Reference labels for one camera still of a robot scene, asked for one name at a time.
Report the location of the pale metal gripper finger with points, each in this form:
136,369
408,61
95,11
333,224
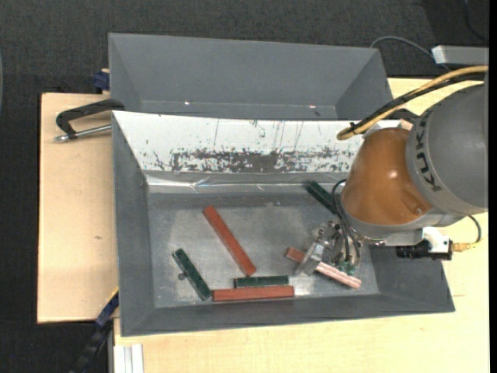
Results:
305,258
316,256

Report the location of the black cylinder on white bracket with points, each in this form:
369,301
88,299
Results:
417,251

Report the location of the pale wood flat board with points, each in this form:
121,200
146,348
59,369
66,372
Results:
75,208

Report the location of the dark green flat block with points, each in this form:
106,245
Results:
321,196
192,274
261,281

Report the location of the grey metal bin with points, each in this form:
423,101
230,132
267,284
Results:
233,76

